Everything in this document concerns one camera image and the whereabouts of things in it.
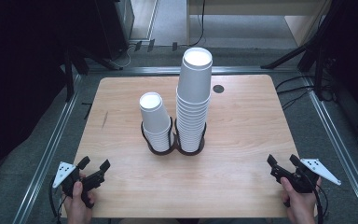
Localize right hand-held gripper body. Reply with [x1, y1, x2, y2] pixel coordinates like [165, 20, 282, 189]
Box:
[287, 159, 342, 194]

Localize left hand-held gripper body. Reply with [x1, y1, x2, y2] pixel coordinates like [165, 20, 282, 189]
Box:
[51, 161, 95, 210]

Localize stack of white paper cups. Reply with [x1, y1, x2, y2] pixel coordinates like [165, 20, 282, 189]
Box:
[175, 47, 213, 154]
[139, 91, 172, 153]

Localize black wire cup holder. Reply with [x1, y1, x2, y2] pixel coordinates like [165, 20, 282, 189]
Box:
[140, 116, 208, 157]

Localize person's right hand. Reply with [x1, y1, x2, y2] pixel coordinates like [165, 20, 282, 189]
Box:
[281, 178, 323, 224]

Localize person's left hand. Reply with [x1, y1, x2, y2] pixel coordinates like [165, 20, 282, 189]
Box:
[62, 181, 96, 224]

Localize black metal stand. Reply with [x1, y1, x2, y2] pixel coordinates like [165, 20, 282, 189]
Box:
[62, 46, 90, 103]

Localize black tripod stand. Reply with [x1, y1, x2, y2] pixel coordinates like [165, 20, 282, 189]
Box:
[260, 0, 343, 102]

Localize light wooden desk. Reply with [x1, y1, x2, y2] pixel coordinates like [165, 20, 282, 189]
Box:
[186, 0, 334, 48]

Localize black cabinet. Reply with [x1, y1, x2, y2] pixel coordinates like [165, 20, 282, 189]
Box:
[94, 0, 135, 60]

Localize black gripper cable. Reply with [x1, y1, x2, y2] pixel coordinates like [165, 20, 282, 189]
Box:
[48, 175, 64, 224]
[310, 183, 330, 224]

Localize aluminium frame rail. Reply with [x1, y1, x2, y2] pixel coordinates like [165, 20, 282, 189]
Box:
[12, 74, 83, 224]
[301, 74, 358, 224]
[87, 65, 304, 77]

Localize black floor cable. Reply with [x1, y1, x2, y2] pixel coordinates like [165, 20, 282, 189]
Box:
[281, 91, 310, 110]
[274, 74, 316, 91]
[276, 87, 315, 95]

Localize white floor cable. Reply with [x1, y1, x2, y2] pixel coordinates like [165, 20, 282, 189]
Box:
[113, 43, 133, 69]

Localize black hanging cable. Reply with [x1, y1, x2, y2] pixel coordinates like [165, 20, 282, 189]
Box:
[188, 0, 207, 48]

